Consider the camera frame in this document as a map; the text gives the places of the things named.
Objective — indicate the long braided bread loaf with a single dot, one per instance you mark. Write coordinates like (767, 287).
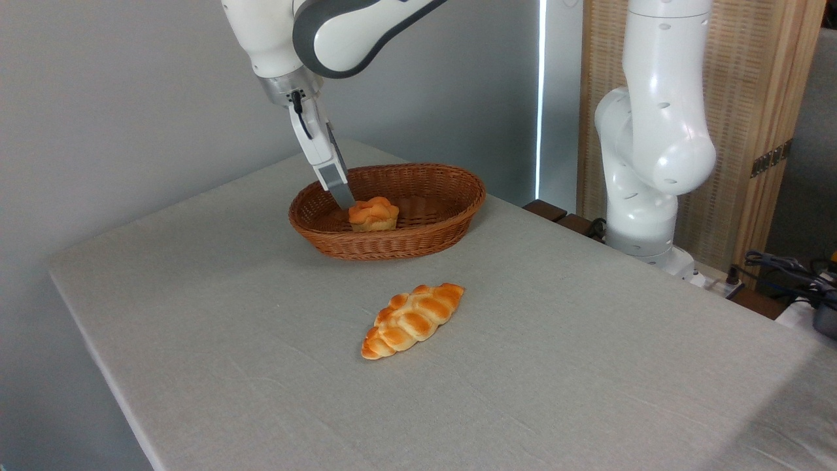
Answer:
(412, 319)

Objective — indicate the brown woven wicker basket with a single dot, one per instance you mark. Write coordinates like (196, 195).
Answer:
(425, 229)

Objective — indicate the wooden folding screen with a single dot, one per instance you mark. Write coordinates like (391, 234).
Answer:
(752, 78)

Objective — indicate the metal screen hinge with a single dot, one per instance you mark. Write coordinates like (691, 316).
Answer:
(771, 159)

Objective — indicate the round knotted bread roll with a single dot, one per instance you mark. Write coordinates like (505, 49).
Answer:
(374, 214)

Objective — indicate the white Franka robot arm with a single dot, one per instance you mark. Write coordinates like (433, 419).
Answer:
(647, 131)

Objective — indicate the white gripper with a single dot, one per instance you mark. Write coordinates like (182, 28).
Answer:
(314, 137)

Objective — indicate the grey tablecloth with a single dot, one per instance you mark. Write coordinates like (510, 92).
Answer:
(523, 366)

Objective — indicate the dark brown wooden block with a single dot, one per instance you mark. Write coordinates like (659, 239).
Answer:
(544, 210)
(577, 224)

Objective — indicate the bright vertical light strip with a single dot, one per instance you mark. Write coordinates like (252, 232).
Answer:
(541, 98)

